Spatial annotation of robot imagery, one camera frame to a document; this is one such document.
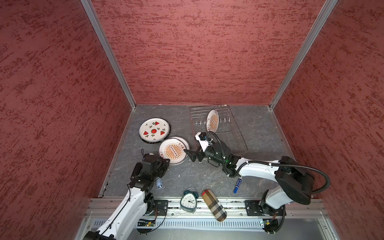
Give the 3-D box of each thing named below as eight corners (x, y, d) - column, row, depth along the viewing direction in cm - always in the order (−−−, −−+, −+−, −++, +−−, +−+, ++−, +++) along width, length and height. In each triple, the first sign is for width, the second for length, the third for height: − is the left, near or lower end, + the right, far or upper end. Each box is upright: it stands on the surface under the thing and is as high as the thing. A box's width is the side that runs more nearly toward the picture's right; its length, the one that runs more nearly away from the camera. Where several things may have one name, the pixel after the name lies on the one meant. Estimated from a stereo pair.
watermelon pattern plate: (137, 141, 101) (136, 139, 98) (144, 120, 112) (142, 118, 110) (167, 141, 101) (167, 139, 98) (170, 121, 113) (170, 118, 110)
